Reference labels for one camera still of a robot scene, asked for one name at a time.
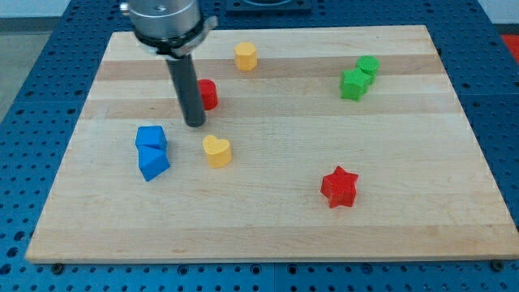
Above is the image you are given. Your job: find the green cylinder block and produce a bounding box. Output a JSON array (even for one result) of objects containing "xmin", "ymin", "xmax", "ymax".
[{"xmin": 356, "ymin": 55, "xmax": 380, "ymax": 84}]

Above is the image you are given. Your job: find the blue cube block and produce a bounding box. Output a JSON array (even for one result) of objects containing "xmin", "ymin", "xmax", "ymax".
[{"xmin": 135, "ymin": 126, "xmax": 168, "ymax": 150}]

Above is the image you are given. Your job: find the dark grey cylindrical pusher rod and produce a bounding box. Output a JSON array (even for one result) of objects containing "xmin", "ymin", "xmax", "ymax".
[{"xmin": 166, "ymin": 55, "xmax": 206, "ymax": 127}]

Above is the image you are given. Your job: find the blue triangular block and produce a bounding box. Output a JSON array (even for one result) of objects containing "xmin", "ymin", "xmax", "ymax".
[{"xmin": 137, "ymin": 145, "xmax": 170, "ymax": 182}]

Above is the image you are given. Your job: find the green star block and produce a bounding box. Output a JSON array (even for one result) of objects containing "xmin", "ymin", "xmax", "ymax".
[{"xmin": 339, "ymin": 68, "xmax": 371, "ymax": 101}]

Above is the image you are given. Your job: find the yellow heart block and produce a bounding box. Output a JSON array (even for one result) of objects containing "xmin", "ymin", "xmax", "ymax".
[{"xmin": 202, "ymin": 135, "xmax": 232, "ymax": 168}]

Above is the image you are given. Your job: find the yellow hexagon block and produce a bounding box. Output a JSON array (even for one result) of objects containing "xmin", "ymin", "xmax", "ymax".
[{"xmin": 234, "ymin": 42, "xmax": 258, "ymax": 71}]

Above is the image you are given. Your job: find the red cylinder block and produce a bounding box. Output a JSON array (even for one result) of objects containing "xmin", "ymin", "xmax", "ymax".
[{"xmin": 198, "ymin": 79, "xmax": 219, "ymax": 110}]

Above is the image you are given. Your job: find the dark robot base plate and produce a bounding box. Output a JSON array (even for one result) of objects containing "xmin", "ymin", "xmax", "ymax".
[{"xmin": 224, "ymin": 0, "xmax": 313, "ymax": 15}]

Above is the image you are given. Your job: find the red star block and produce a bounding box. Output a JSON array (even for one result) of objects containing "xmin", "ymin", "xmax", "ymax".
[{"xmin": 320, "ymin": 166, "xmax": 359, "ymax": 208}]

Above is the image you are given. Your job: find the light wooden board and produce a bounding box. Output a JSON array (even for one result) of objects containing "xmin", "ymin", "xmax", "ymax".
[{"xmin": 25, "ymin": 25, "xmax": 518, "ymax": 264}]

